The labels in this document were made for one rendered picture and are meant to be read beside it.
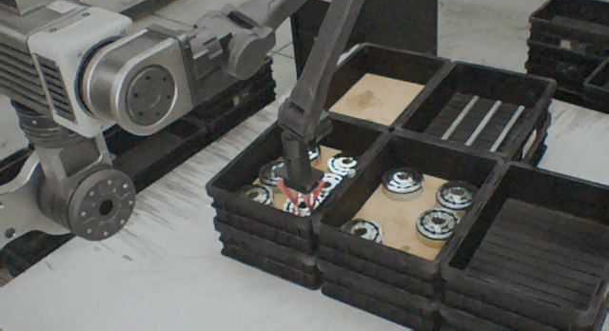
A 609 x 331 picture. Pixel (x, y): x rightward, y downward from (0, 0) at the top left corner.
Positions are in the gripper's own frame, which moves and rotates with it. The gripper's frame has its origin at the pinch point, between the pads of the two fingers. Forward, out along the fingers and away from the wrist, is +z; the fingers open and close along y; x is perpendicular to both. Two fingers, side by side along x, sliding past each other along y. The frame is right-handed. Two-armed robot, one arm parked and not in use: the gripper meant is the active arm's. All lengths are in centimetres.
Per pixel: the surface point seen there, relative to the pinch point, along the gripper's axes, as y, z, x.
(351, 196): -8.6, -0.6, -7.5
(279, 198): 11.4, 5.3, -3.5
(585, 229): -55, 7, -32
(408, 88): 12, 5, -64
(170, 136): 116, 48, -50
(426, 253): -29.5, 6.2, -6.3
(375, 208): -11.2, 5.7, -12.9
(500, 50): 67, 84, -243
